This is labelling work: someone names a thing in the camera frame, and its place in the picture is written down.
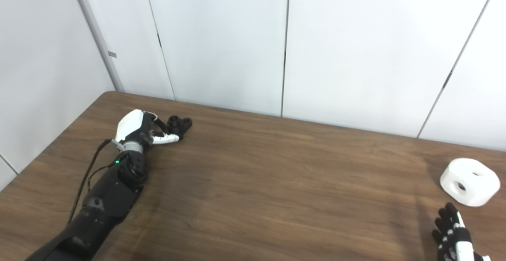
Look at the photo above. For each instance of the black flanged holder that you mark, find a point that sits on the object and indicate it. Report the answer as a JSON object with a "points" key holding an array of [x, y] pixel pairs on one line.
{"points": [[182, 124]]}

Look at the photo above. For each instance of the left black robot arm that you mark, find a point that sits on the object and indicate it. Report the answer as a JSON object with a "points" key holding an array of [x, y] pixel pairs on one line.
{"points": [[106, 201]]}

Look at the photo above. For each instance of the gray wall corner post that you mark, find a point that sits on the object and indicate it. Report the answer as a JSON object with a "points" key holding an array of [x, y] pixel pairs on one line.
{"points": [[97, 31]]}

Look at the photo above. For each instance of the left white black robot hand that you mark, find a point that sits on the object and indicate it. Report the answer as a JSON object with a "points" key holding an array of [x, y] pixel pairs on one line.
{"points": [[129, 124]]}

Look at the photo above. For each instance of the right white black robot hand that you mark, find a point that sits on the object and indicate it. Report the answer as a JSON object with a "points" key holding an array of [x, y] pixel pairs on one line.
{"points": [[454, 237]]}

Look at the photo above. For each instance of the round white piece with holes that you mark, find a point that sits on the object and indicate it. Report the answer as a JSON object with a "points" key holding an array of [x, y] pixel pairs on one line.
{"points": [[484, 188]]}

